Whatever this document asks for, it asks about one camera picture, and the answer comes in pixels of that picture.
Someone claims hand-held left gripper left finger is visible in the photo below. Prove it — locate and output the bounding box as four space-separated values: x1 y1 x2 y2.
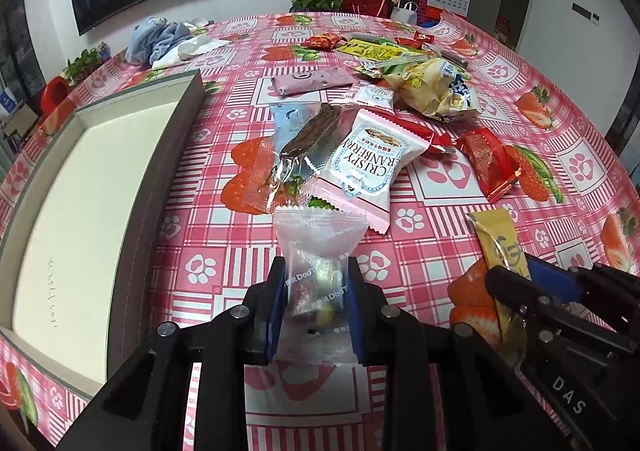
57 256 287 451

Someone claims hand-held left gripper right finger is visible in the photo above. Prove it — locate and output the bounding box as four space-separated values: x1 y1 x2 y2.
347 256 601 451

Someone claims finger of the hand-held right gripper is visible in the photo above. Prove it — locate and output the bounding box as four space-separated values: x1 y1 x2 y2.
485 265 566 332
525 257 640 332

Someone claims golden yellow snack packet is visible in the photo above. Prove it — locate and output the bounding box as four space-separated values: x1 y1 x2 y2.
466 209 533 367

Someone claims clear candy packet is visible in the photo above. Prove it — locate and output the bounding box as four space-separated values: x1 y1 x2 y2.
274 208 368 367

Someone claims crinkly red snack packet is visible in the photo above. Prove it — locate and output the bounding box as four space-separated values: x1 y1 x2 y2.
456 127 522 204

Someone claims pink white cookie packet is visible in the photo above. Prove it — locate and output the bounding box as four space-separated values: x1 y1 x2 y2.
302 108 433 234

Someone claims long red snack packet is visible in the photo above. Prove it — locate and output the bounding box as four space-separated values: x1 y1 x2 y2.
385 112 457 155

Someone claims clear silver brown bar packet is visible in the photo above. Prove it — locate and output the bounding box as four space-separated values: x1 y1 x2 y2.
255 102 360 214

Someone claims light blue snack packet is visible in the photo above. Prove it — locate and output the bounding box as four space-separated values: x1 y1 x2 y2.
270 102 326 152

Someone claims yellow white chips bag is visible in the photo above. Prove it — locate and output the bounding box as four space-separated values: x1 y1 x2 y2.
387 57 483 122

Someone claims grey cardboard box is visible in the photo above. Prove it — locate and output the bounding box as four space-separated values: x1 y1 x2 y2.
0 68 206 399

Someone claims pink strawberry tablecloth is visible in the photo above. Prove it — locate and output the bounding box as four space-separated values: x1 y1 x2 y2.
0 11 640 451

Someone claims small white snack packet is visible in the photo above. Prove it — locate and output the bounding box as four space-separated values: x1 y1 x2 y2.
345 83 398 109

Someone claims pink smiley snack packet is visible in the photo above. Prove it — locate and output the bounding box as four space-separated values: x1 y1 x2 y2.
271 68 357 96

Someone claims grey snack packet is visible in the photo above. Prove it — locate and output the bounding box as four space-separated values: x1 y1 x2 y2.
435 48 473 69

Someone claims green clear snack packet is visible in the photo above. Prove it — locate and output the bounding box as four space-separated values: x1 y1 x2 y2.
357 56 426 79

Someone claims yellow flat snack packet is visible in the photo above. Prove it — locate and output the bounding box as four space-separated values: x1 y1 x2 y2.
336 38 416 62

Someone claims red bow snack packet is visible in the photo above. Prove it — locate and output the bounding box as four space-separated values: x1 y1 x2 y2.
395 31 436 48

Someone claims small red candy packet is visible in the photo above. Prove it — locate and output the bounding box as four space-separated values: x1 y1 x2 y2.
302 32 348 52

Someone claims white plastic bag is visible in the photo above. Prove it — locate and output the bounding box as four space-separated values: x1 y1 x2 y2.
152 33 221 70

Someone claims white gift bag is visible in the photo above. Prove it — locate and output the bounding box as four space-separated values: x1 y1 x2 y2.
391 1 420 24

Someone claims blue cloth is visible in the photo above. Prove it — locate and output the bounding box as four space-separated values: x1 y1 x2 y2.
125 17 193 66

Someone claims red plastic stool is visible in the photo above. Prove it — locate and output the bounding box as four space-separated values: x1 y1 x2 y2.
41 77 71 116

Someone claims small green houseplant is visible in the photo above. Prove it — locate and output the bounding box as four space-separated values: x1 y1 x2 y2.
62 48 103 84

